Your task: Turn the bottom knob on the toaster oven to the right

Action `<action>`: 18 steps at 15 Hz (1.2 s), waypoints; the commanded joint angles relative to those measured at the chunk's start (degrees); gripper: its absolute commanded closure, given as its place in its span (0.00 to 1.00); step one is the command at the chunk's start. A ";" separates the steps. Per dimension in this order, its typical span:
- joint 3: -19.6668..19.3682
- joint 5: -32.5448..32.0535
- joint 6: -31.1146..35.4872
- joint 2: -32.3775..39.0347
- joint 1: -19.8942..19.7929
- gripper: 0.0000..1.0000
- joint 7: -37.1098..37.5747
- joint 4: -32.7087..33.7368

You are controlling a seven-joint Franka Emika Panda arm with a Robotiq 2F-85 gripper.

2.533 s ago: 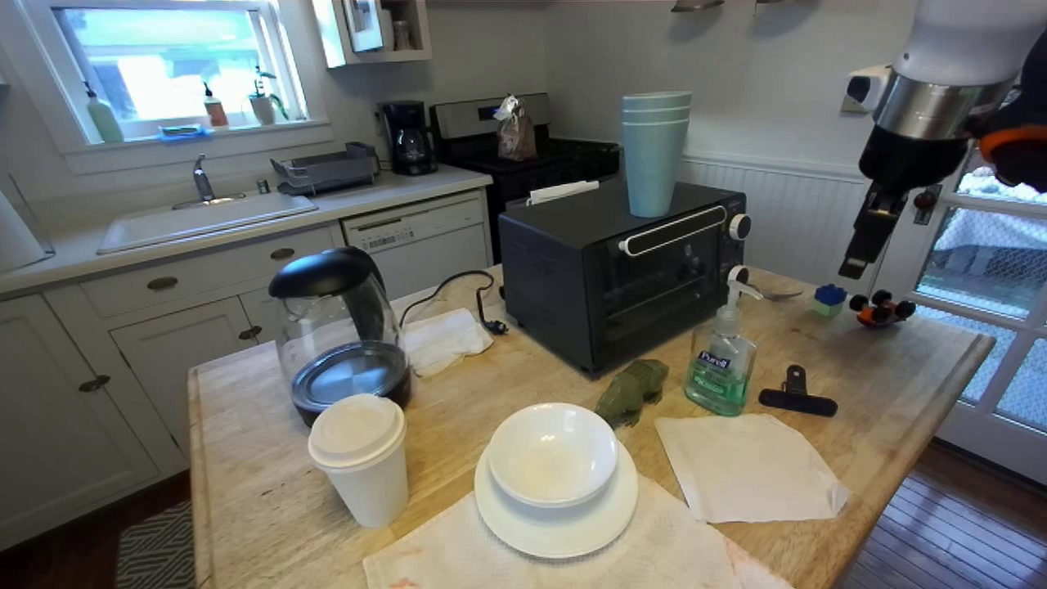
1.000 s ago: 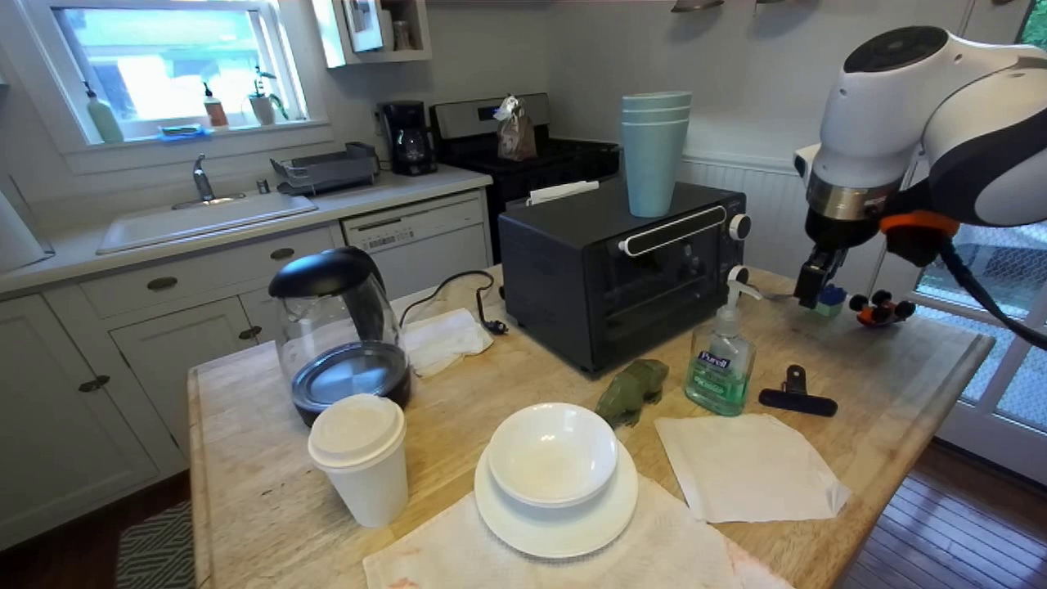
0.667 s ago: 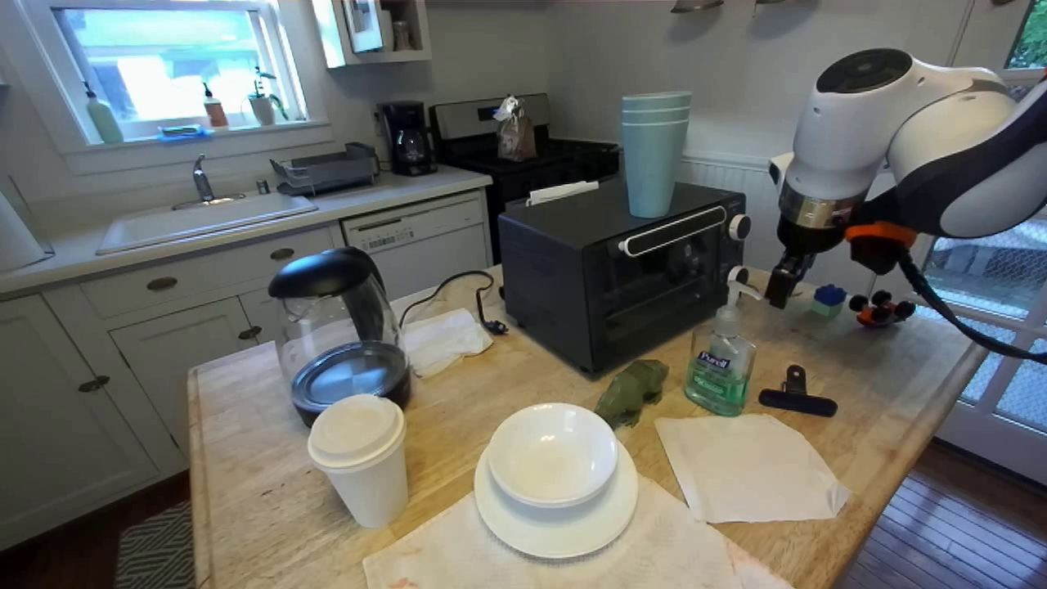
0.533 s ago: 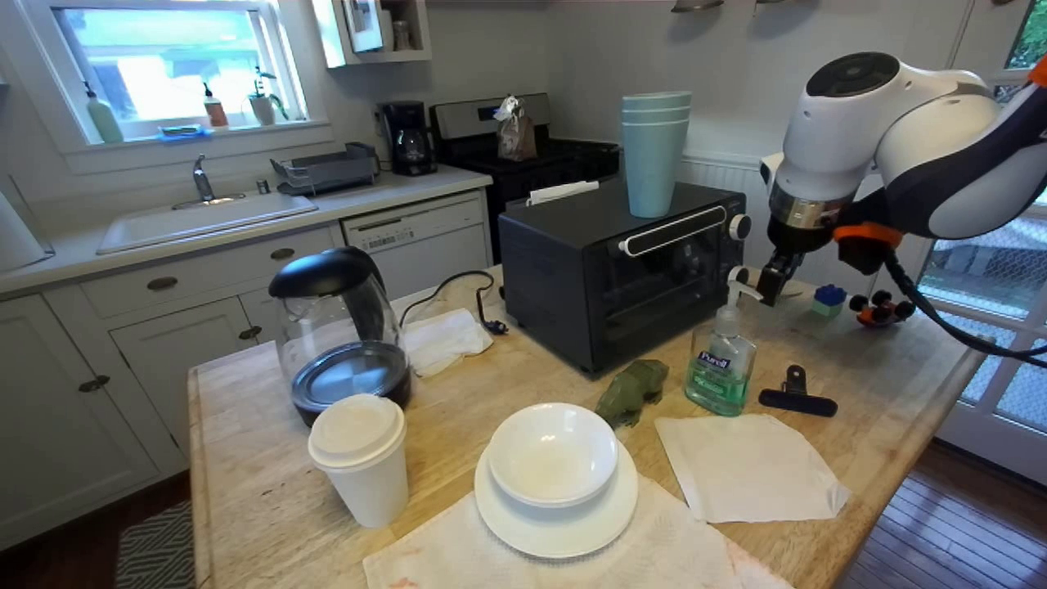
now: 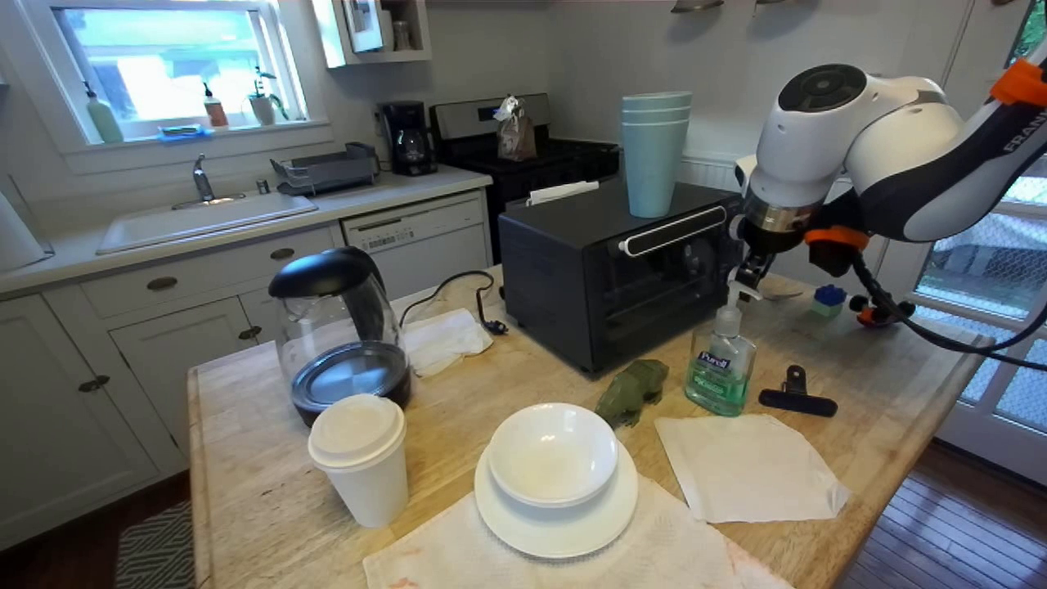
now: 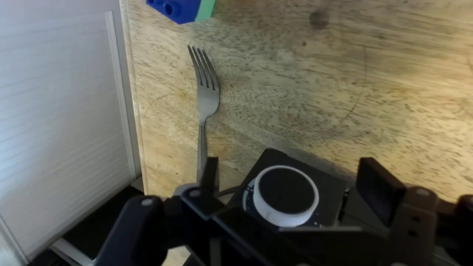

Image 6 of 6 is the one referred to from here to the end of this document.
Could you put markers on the white door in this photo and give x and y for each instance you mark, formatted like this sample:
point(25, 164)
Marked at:
point(60, 122)

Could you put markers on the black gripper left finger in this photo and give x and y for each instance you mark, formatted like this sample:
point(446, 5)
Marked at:
point(211, 174)

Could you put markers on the blue green toy brick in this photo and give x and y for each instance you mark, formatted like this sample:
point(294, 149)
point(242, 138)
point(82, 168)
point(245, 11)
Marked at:
point(180, 8)

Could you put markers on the white black toaster oven knob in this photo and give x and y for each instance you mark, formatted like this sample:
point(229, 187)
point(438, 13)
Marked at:
point(286, 193)

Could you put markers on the silver metal fork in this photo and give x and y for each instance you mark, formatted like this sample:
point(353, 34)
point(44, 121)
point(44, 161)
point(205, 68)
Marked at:
point(208, 97)

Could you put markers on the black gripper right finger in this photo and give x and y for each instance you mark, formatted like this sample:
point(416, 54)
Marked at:
point(378, 184)

